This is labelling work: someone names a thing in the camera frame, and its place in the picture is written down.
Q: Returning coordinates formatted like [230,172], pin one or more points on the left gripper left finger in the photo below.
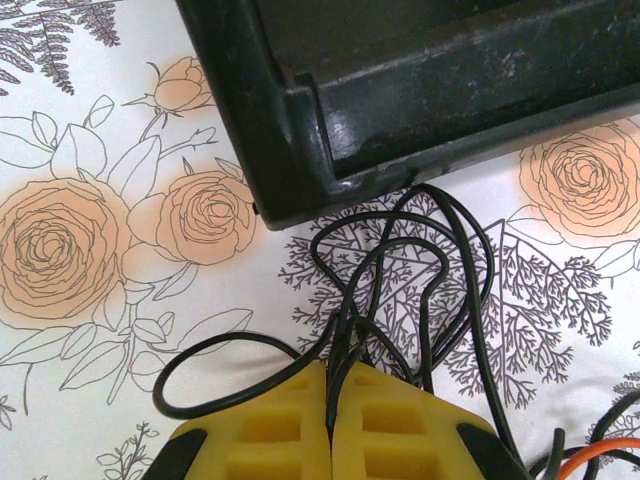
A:
[260,440]

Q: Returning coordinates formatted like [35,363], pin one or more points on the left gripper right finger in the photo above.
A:
[400,440]

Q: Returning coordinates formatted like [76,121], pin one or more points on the black plastic bin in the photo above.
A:
[450,75]

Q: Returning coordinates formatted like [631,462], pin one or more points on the floral tablecloth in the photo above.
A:
[75,250]

